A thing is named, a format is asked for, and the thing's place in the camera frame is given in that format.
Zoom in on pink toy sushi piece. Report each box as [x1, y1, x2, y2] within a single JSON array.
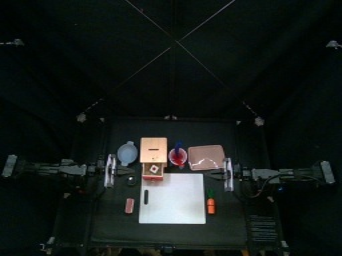
[[125, 198, 137, 215]]

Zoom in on white cutting board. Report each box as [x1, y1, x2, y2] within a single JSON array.
[[138, 172, 207, 225]]

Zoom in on pink rectangular tray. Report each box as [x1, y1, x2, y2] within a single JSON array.
[[187, 144, 226, 172]]

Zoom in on red drawer with diamond card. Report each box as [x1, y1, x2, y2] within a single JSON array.
[[142, 162, 166, 181]]

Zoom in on orange toy carrot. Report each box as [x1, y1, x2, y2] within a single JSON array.
[[206, 189, 217, 215]]

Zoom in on wooden box with slot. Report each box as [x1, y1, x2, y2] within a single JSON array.
[[139, 136, 170, 165]]

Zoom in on red cup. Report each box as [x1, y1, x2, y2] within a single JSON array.
[[167, 147, 190, 167]]

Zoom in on blue utensil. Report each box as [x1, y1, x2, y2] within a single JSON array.
[[174, 140, 186, 161]]

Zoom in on white text label sticker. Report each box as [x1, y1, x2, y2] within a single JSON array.
[[248, 214, 280, 244]]

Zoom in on light blue plate with handles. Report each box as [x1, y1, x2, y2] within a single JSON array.
[[117, 140, 141, 167]]

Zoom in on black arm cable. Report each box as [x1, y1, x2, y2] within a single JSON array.
[[248, 173, 324, 200]]

